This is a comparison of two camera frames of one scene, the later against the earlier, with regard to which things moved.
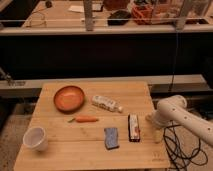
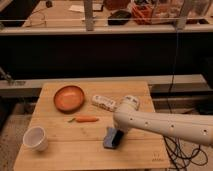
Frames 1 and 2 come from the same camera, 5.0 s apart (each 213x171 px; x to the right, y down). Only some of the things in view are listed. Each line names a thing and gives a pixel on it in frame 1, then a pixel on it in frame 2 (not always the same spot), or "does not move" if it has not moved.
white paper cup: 35,138 does not move
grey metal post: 88,15 does not move
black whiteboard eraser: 133,128 -> 118,136
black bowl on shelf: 118,18 does not move
